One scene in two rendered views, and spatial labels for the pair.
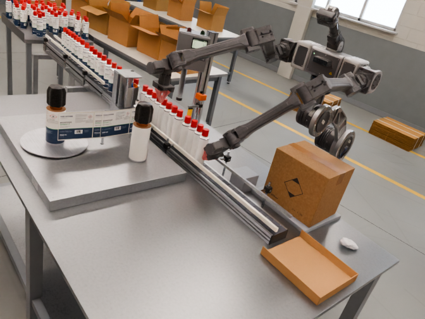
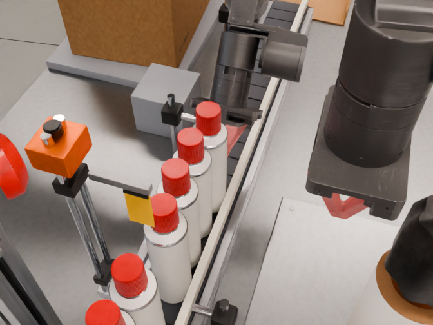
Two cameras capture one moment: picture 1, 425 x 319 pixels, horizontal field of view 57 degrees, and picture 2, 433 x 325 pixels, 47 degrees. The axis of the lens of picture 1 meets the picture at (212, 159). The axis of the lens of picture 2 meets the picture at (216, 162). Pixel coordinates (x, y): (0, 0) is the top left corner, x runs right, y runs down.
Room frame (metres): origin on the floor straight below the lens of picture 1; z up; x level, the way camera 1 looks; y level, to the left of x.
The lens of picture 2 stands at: (2.00, 0.48, 1.53)
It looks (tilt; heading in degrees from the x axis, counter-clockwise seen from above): 50 degrees down; 243
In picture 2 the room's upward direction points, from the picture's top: straight up
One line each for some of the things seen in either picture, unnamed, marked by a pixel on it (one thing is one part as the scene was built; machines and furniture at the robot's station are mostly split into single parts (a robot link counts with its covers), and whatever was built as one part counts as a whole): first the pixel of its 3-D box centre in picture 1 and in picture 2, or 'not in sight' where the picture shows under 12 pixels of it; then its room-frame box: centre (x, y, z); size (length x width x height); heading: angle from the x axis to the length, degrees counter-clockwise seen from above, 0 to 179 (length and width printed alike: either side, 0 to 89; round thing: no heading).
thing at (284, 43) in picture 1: (281, 50); not in sight; (2.33, -0.24, 1.45); 0.09 x 0.08 x 0.12; 53
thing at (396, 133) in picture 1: (397, 133); not in sight; (5.65, -2.58, 0.10); 0.64 x 0.52 x 0.20; 50
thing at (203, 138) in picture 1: (202, 147); (209, 160); (1.81, 0.07, 0.98); 0.05 x 0.05 x 0.20
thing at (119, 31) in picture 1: (129, 25); not in sight; (4.34, 1.22, 0.97); 0.45 x 0.44 x 0.37; 146
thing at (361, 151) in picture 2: (164, 80); (370, 118); (1.80, 0.31, 1.28); 0.10 x 0.07 x 0.07; 46
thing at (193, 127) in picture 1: (191, 138); (180, 216); (1.89, 0.14, 0.98); 0.05 x 0.05 x 0.20
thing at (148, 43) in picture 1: (159, 37); not in sight; (4.14, 0.84, 0.96); 0.53 x 0.45 x 0.37; 144
